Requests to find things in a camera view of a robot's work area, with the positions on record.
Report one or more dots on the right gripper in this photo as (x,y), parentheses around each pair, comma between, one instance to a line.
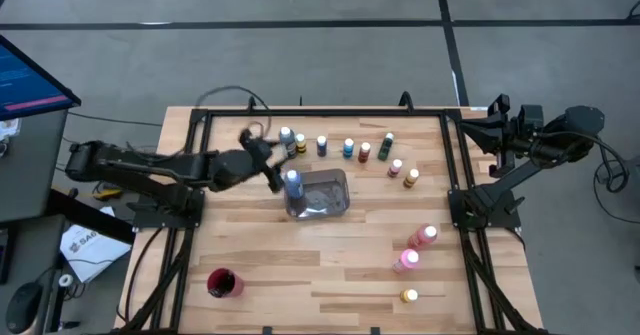
(525,127)

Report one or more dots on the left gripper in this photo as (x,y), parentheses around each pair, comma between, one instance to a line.
(260,155)

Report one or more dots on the large blue paint bottle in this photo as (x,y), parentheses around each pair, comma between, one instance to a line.
(294,185)

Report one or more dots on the large teal paint bottle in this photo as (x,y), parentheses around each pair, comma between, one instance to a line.
(288,145)

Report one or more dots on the grey translucent plastic bin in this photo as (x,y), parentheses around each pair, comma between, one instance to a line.
(325,195)

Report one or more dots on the small dark blue bottle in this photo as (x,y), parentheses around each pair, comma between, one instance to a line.
(321,149)

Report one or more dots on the small pink paint bottle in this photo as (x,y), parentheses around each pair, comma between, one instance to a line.
(394,171)

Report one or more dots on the large coral paint bottle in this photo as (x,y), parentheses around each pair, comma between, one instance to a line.
(420,238)

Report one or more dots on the large pink paint bottle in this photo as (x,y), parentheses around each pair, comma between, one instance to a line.
(402,263)

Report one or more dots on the small yellow paint bottle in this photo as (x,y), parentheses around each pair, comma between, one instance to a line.
(410,296)

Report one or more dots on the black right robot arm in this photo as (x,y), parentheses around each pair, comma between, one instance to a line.
(505,180)

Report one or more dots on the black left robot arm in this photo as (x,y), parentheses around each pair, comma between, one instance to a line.
(150,167)

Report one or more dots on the small cyan paint bottle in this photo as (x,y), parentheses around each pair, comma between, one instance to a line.
(348,151)

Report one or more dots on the small red paint bottle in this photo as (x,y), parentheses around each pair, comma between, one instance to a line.
(363,156)

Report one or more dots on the dark green paint bottle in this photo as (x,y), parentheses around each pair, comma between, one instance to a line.
(385,149)

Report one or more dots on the small yellow striped bottle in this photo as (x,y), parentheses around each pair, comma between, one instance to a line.
(300,146)

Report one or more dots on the small orange striped bottle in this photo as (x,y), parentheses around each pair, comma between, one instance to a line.
(410,181)

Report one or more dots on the red plastic cup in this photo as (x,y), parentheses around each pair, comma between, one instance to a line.
(222,284)

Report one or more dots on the grey stand foot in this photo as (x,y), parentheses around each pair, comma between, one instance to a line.
(625,170)

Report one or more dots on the yellow tool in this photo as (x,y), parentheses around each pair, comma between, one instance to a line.
(107,194)

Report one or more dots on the white paper manual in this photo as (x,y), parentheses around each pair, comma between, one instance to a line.
(90,250)

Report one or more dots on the white tape roll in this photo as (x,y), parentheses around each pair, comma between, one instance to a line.
(60,280)

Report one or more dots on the computer monitor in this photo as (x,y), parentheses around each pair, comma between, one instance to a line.
(25,82)

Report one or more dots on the black computer mouse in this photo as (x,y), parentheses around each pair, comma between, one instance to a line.
(22,307)

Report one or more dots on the black frame hook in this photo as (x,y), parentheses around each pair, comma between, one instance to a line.
(406,102)
(251,105)

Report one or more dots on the black frame clamp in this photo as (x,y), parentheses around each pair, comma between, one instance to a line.
(375,331)
(267,331)

